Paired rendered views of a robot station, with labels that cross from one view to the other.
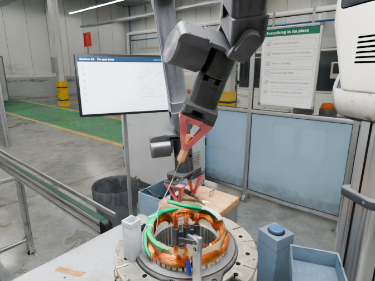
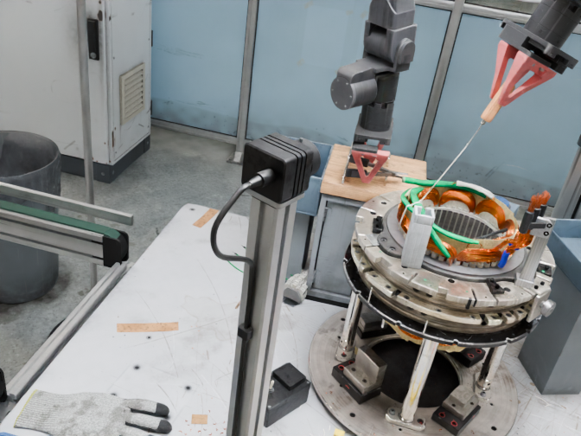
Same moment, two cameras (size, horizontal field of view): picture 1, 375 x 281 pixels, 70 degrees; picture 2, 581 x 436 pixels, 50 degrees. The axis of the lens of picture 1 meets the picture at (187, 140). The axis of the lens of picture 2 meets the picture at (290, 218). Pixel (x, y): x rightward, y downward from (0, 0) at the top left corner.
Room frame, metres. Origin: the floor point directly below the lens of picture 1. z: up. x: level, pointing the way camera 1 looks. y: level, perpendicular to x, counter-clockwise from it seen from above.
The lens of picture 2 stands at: (-0.07, 0.67, 1.60)
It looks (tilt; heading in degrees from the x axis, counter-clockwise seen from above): 31 degrees down; 330
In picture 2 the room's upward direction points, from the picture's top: 8 degrees clockwise
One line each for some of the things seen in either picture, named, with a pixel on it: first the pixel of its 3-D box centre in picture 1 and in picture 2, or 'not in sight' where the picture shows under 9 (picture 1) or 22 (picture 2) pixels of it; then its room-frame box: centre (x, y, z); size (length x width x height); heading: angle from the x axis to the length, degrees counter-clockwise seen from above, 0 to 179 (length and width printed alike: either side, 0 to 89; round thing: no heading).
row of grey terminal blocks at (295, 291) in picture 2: not in sight; (300, 285); (0.83, 0.09, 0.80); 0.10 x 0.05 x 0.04; 124
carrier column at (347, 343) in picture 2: not in sight; (355, 307); (0.62, 0.10, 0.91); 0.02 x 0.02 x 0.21
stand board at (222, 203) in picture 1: (199, 202); (376, 176); (0.82, -0.04, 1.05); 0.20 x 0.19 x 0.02; 53
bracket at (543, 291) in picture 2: not in sight; (535, 301); (0.38, -0.04, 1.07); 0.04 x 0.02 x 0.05; 104
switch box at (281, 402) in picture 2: not in sight; (277, 392); (0.57, 0.27, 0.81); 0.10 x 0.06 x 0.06; 107
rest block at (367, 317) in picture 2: not in sight; (371, 319); (0.66, 0.02, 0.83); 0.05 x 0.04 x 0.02; 84
